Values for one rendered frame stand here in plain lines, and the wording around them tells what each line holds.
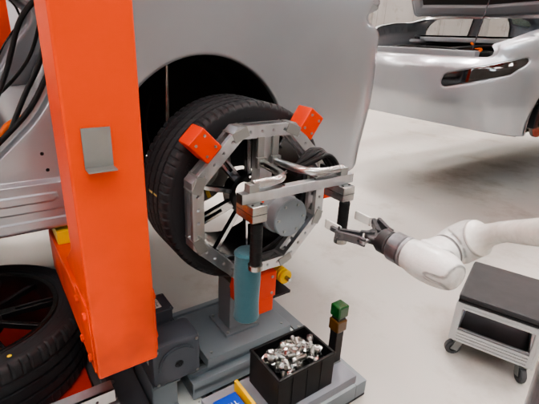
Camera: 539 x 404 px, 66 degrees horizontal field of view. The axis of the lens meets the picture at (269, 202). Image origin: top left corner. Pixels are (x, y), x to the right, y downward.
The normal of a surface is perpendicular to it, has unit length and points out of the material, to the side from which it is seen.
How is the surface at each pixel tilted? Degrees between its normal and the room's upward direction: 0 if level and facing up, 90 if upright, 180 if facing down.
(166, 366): 90
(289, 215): 90
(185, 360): 90
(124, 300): 90
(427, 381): 0
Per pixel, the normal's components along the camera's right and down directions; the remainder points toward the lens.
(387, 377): 0.04, -0.93
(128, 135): 0.57, 0.33
